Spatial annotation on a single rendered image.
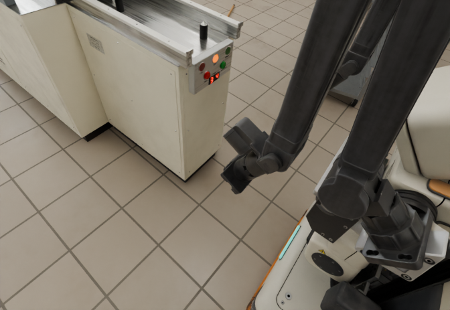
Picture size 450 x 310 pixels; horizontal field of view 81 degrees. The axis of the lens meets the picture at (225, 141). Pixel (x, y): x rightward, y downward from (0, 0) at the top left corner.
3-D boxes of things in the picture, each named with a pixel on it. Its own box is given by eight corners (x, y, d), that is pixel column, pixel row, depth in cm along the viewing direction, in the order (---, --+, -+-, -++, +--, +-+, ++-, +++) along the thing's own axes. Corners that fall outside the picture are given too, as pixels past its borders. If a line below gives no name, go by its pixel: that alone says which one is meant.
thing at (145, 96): (110, 130, 179) (57, -12, 111) (148, 106, 198) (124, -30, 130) (185, 189, 155) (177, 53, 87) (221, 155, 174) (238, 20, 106)
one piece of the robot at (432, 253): (416, 260, 49) (451, 232, 41) (410, 283, 46) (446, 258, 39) (361, 229, 54) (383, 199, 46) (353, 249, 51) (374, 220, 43)
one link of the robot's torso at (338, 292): (371, 266, 103) (410, 245, 84) (346, 337, 87) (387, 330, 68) (310, 224, 112) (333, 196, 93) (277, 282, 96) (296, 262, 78)
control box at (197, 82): (187, 91, 105) (187, 61, 94) (224, 66, 118) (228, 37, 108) (195, 95, 104) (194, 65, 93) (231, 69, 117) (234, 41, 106)
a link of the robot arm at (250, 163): (272, 175, 53) (286, 158, 56) (250, 149, 53) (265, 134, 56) (254, 182, 59) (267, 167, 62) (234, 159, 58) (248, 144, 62)
